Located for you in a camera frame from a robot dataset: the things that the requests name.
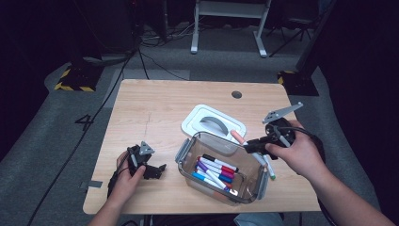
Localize thick black floor cable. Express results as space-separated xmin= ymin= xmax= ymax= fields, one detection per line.
xmin=26 ymin=46 xmax=142 ymax=226

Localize grey tape strip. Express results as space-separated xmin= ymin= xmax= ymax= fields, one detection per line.
xmin=79 ymin=180 xmax=104 ymax=189

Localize light blue marker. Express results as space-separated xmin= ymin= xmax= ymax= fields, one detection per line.
xmin=191 ymin=170 xmax=222 ymax=190

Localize red marker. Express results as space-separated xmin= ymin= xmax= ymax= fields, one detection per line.
xmin=208 ymin=156 xmax=240 ymax=174

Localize clear box with grey latches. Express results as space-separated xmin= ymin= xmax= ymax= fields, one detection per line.
xmin=174 ymin=131 xmax=270 ymax=205

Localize peach marker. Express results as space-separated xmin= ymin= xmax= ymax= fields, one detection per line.
xmin=230 ymin=129 xmax=270 ymax=168

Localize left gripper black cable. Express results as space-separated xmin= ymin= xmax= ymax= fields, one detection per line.
xmin=107 ymin=147 xmax=133 ymax=199

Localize white desk frame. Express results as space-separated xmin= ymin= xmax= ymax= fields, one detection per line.
xmin=190 ymin=0 xmax=273 ymax=58

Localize person's light blue jeans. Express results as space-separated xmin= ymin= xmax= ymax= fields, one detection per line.
xmin=233 ymin=213 xmax=285 ymax=226

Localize dark blue marker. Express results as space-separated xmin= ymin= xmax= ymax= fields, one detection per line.
xmin=215 ymin=173 xmax=233 ymax=185

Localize white lid with grey handle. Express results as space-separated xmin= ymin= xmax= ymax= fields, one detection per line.
xmin=181 ymin=104 xmax=247 ymax=145

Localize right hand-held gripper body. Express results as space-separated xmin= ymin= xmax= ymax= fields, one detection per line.
xmin=263 ymin=102 xmax=304 ymax=149

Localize purple marker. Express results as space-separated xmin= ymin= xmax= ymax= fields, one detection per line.
xmin=196 ymin=160 xmax=228 ymax=190

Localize black stand with striped base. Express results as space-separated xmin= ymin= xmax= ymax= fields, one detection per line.
xmin=54 ymin=46 xmax=105 ymax=93
xmin=277 ymin=0 xmax=338 ymax=97

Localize magenta marker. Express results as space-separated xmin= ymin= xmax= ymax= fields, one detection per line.
xmin=198 ymin=158 xmax=235 ymax=179

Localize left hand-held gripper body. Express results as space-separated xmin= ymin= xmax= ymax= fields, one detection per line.
xmin=126 ymin=140 xmax=156 ymax=177

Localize person's left hand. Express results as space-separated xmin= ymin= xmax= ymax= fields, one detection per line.
xmin=107 ymin=152 xmax=147 ymax=206

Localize person's right hand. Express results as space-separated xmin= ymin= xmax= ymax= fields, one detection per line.
xmin=265 ymin=121 xmax=326 ymax=182

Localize thin black floor cable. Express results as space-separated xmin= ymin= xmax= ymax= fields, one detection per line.
xmin=139 ymin=51 xmax=189 ymax=81

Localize black tripod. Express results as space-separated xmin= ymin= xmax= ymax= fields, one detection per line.
xmin=268 ymin=17 xmax=318 ymax=58

